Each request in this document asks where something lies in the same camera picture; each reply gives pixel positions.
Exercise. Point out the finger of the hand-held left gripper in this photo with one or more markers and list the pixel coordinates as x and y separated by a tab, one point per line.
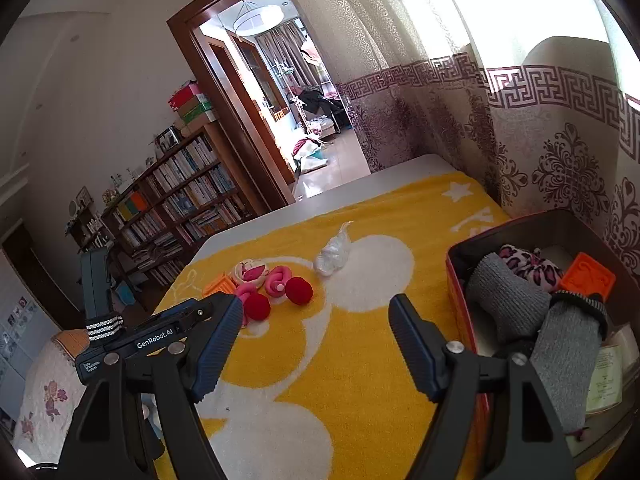
192	316

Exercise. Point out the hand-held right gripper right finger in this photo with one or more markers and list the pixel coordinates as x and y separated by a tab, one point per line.
415	345

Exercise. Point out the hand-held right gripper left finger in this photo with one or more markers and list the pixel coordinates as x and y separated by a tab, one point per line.
220	340

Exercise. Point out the light orange ribbed cube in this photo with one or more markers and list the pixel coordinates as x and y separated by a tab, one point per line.
220	285

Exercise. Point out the red pom-pom ball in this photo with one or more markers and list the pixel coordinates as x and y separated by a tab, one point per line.
301	291
257	306

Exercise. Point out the grey knitted sock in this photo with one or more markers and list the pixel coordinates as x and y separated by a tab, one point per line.
505	295

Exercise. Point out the clear plastic bag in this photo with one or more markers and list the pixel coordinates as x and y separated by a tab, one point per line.
332	257

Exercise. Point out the leopard print plush toy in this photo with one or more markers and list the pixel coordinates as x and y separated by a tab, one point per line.
535	267

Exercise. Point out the grey sock with black cuff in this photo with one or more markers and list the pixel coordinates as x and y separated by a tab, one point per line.
565	360

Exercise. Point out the red tin box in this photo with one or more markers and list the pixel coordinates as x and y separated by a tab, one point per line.
530	230

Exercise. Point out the orange cat-embossed rubber cube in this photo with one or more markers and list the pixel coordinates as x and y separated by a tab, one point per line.
587	275

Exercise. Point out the yellow and white blanket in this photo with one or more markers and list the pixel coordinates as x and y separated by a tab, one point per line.
360	350

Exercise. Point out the cream and pink fabric roll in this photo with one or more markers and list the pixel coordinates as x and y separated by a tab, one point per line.
250	272

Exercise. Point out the pink curly tube toy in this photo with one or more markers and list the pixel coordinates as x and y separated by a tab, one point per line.
275	285

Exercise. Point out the floral white quilt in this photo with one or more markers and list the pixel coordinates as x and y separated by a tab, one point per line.
45	400

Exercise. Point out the wooden bookshelf with books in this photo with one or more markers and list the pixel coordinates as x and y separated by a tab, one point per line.
190	195

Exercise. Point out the small framed picture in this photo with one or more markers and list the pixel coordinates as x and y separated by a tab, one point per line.
83	195

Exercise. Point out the brown cardboard box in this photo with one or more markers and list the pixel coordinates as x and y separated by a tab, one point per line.
197	127

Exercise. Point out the paper leaflets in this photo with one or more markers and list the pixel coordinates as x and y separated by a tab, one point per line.
607	375

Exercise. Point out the green cardboard box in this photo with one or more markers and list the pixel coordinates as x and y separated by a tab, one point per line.
197	112

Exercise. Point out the patterned beige curtain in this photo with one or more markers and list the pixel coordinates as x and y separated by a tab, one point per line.
550	170

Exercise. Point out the pile of clothes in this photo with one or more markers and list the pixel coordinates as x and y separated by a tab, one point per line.
317	105

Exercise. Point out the grey-brown room curtain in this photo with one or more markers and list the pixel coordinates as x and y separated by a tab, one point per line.
285	55

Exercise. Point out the round ceiling lamp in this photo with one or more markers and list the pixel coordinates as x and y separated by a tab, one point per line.
257	20

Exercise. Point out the picture frame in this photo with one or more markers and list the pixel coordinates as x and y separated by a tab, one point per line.
168	137

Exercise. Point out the wooden door frame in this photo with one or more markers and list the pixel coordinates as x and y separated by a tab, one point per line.
227	110

